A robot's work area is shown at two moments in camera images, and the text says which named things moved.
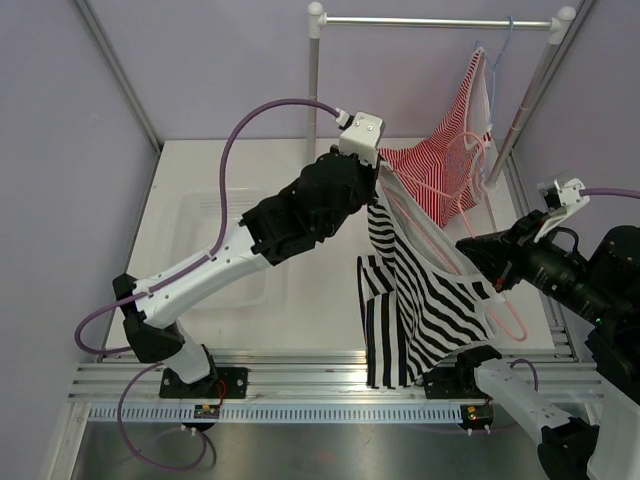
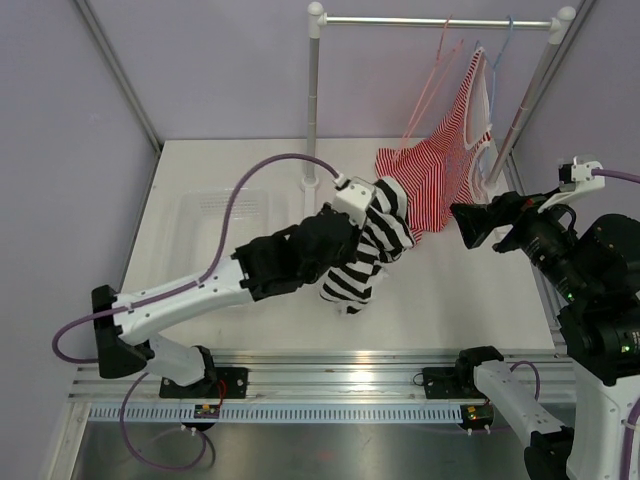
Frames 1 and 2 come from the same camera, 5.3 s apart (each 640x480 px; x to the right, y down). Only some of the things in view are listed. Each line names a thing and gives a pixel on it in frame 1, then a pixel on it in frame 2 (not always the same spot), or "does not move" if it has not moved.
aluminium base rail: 318,375 does not move
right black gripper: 503,254 -> 478,220
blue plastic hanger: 494,66 does not move
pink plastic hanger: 497,309 -> 410,130
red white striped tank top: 444,167 does not move
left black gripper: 369,173 -> 350,254
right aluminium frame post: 583,10 does not move
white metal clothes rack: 317,20 does not move
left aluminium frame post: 119,73 does not move
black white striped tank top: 418,303 -> 384,238
